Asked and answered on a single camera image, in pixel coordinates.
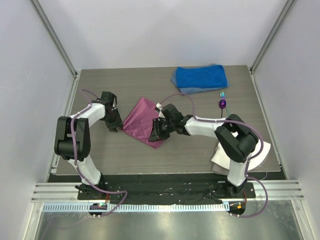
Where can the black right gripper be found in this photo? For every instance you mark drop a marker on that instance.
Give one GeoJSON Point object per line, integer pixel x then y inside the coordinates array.
{"type": "Point", "coordinates": [161, 125]}

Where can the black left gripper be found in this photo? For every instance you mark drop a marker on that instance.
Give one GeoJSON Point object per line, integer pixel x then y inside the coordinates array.
{"type": "Point", "coordinates": [118, 122]}

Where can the magenta satin napkin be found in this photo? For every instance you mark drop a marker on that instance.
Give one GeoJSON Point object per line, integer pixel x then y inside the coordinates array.
{"type": "Point", "coordinates": [138, 124]}

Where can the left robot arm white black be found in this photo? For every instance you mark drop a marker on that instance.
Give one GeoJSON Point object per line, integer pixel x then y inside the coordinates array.
{"type": "Point", "coordinates": [73, 142]}

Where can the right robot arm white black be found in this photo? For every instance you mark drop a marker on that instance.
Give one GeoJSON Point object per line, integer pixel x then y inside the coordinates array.
{"type": "Point", "coordinates": [239, 141]}

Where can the blue striped cloth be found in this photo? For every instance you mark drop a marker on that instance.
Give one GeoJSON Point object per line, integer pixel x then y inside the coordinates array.
{"type": "Point", "coordinates": [192, 90]}

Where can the iridescent purple spoon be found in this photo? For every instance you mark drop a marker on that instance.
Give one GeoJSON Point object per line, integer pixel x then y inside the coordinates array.
{"type": "Point", "coordinates": [222, 105]}

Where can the iridescent fork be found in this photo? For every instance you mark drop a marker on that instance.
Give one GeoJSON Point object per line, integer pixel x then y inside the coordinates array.
{"type": "Point", "coordinates": [222, 96]}

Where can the blue terry towel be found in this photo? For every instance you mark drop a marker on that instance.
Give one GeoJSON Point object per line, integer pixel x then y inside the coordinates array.
{"type": "Point", "coordinates": [212, 76]}

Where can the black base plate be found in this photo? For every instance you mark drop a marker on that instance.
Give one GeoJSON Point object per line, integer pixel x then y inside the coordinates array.
{"type": "Point", "coordinates": [165, 189]}

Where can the white slotted cable duct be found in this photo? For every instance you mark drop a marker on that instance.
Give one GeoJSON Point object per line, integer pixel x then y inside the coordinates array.
{"type": "Point", "coordinates": [97, 207]}

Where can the aluminium front rail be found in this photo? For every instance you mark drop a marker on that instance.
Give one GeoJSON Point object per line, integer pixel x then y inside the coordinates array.
{"type": "Point", "coordinates": [66, 192]}

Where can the aluminium frame post left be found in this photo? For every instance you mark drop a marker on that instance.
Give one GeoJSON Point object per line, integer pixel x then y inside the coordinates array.
{"type": "Point", "coordinates": [53, 35]}

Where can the aluminium frame post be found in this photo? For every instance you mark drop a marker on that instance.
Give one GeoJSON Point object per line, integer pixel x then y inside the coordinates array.
{"type": "Point", "coordinates": [53, 35]}
{"type": "Point", "coordinates": [285, 11]}

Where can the aluminium frame post right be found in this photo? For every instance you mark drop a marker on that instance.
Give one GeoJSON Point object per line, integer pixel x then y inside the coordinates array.
{"type": "Point", "coordinates": [285, 11]}

